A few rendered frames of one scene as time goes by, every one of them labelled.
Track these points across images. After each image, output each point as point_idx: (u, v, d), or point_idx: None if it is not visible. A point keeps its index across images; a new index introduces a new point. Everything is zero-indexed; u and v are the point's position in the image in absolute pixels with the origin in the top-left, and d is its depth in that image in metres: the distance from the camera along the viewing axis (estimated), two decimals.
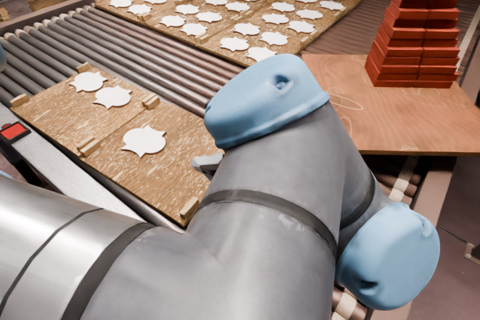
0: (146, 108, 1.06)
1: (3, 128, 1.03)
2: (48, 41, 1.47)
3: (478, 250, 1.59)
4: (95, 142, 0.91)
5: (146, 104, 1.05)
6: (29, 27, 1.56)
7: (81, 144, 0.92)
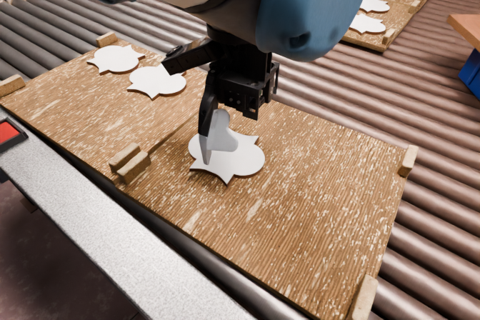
0: None
1: None
2: (53, 8, 1.07)
3: None
4: (142, 156, 0.51)
5: None
6: None
7: (116, 159, 0.51)
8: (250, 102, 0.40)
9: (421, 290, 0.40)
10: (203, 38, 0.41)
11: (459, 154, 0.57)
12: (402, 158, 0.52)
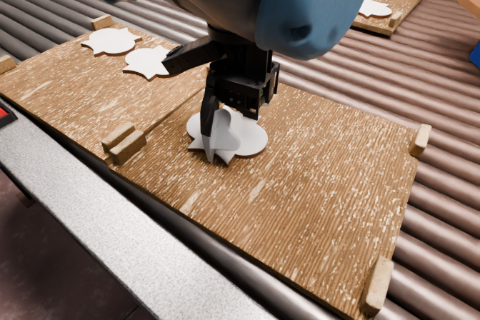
0: None
1: None
2: None
3: None
4: (137, 135, 0.47)
5: None
6: None
7: (109, 138, 0.48)
8: (250, 102, 0.40)
9: (439, 274, 0.37)
10: (204, 38, 0.41)
11: (473, 136, 0.54)
12: (414, 138, 0.49)
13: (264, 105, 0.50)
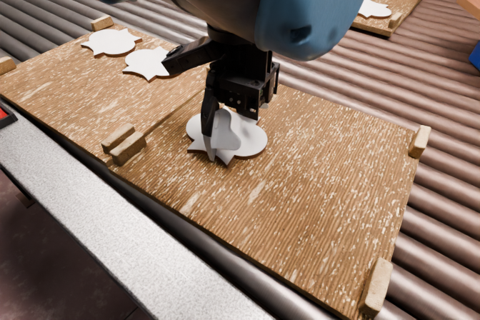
0: None
1: None
2: None
3: None
4: (137, 136, 0.47)
5: None
6: None
7: (109, 140, 0.48)
8: (250, 102, 0.40)
9: (438, 276, 0.37)
10: (203, 38, 0.41)
11: (473, 137, 0.54)
12: (413, 139, 0.49)
13: (263, 107, 0.50)
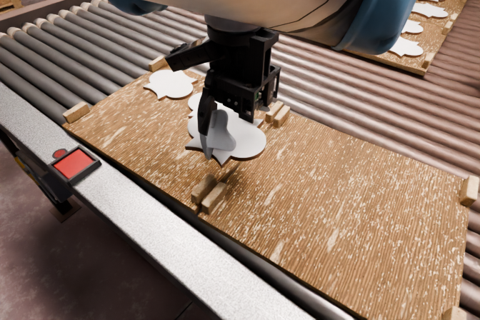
0: (274, 124, 0.69)
1: (56, 158, 0.65)
2: (95, 28, 1.10)
3: None
4: (222, 187, 0.54)
5: (274, 120, 0.68)
6: (66, 11, 1.19)
7: (196, 189, 0.55)
8: (246, 104, 0.40)
9: None
10: (206, 37, 0.41)
11: None
12: (463, 188, 0.55)
13: (266, 110, 0.50)
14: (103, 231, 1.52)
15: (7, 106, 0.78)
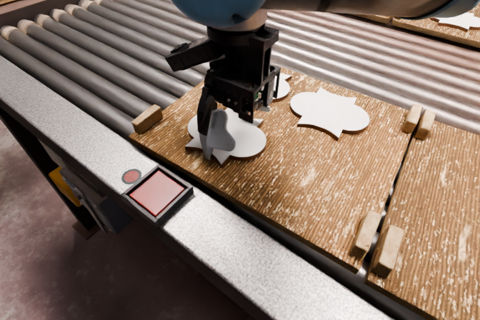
0: (418, 136, 0.51)
1: (128, 183, 0.47)
2: (139, 16, 0.92)
3: None
4: (400, 235, 0.36)
5: (421, 129, 0.50)
6: None
7: (356, 237, 0.37)
8: (246, 104, 0.40)
9: None
10: (206, 36, 0.41)
11: None
12: None
13: (266, 111, 0.50)
14: (136, 249, 1.34)
15: (48, 109, 0.60)
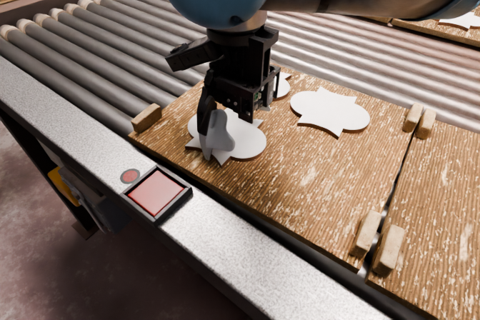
0: (419, 135, 0.50)
1: (127, 183, 0.47)
2: (138, 15, 0.92)
3: None
4: (401, 234, 0.36)
5: (422, 128, 0.49)
6: None
7: (357, 236, 0.36)
8: (246, 105, 0.40)
9: None
10: (206, 37, 0.41)
11: None
12: None
13: (266, 110, 0.50)
14: (135, 249, 1.33)
15: (47, 108, 0.60)
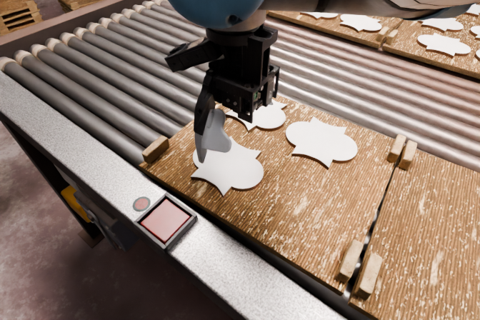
0: (401, 166, 0.56)
1: (139, 210, 0.52)
2: (144, 39, 0.97)
3: None
4: (378, 263, 0.41)
5: (403, 160, 0.55)
6: (108, 19, 1.06)
7: (341, 263, 0.42)
8: (246, 104, 0.40)
9: None
10: (206, 37, 0.41)
11: None
12: None
13: (268, 103, 0.50)
14: (139, 257, 1.39)
15: (63, 137, 0.65)
